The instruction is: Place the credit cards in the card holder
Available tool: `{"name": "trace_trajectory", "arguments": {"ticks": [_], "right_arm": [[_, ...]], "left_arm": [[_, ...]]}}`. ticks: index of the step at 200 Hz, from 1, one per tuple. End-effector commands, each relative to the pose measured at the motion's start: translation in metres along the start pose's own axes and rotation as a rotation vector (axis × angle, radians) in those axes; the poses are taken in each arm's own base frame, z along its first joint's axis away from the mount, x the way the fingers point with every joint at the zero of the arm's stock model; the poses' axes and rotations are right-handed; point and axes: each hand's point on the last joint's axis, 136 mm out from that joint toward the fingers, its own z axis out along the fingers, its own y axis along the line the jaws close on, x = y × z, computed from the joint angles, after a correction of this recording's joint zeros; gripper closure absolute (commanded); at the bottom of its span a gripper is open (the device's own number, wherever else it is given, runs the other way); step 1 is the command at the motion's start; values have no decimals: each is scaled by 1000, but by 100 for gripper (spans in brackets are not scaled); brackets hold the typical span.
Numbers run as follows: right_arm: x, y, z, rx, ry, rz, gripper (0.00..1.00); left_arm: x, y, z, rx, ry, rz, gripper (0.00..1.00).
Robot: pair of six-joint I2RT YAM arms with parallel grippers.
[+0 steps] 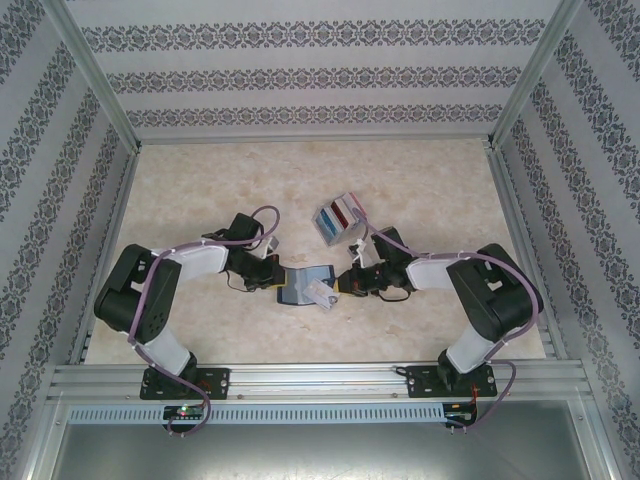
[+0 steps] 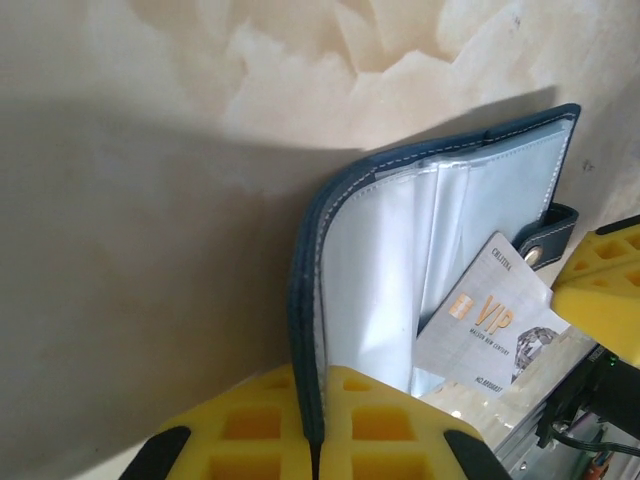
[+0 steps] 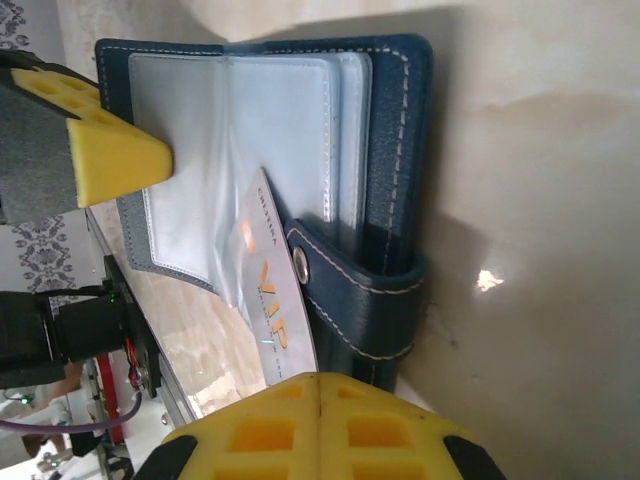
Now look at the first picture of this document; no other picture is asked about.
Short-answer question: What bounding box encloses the navy blue card holder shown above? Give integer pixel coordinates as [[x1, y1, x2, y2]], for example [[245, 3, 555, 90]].
[[273, 264, 335, 307]]

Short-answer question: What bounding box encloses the white grey credit card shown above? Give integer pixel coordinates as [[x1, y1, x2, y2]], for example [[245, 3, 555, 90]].
[[302, 278, 341, 310]]

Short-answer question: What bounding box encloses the red credit card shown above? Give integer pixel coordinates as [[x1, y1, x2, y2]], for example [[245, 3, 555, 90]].
[[330, 198, 353, 227]]

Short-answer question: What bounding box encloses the small black circuit board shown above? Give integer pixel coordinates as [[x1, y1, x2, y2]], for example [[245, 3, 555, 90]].
[[446, 402, 479, 426], [163, 405, 207, 420]]

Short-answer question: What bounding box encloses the grey metal panel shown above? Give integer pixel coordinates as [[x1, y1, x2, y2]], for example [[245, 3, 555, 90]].
[[49, 423, 592, 480]]

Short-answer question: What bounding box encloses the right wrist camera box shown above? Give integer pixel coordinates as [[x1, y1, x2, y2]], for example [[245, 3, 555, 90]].
[[348, 238, 369, 269]]

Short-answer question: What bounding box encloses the aluminium mounting rail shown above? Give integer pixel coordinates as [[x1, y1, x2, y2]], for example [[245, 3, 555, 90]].
[[47, 362, 587, 402]]

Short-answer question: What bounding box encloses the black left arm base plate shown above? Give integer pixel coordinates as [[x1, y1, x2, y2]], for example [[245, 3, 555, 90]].
[[139, 367, 232, 401]]

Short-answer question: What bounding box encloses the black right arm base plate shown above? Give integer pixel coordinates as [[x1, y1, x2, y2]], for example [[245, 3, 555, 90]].
[[407, 364, 499, 400]]

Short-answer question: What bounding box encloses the slotted grey cable duct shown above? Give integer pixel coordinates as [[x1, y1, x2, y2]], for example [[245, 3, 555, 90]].
[[67, 404, 446, 424]]

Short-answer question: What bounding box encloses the aluminium frame bar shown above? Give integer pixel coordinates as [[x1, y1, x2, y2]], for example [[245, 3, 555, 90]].
[[133, 130, 496, 147]]

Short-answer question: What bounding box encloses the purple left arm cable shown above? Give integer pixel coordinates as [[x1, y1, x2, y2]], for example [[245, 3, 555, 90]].
[[128, 205, 281, 438]]

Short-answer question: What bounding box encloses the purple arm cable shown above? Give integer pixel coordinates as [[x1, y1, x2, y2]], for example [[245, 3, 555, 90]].
[[353, 209, 545, 434], [128, 205, 281, 438]]

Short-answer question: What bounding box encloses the aluminium side rail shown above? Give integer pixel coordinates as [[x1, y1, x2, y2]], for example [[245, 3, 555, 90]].
[[68, 149, 144, 365], [487, 147, 569, 359]]

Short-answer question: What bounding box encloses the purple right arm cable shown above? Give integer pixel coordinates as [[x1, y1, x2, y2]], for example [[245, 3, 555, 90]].
[[353, 209, 545, 434]]

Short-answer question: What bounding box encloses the aluminium frame post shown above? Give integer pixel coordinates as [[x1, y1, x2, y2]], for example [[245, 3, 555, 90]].
[[486, 0, 587, 149], [43, 0, 142, 154]]

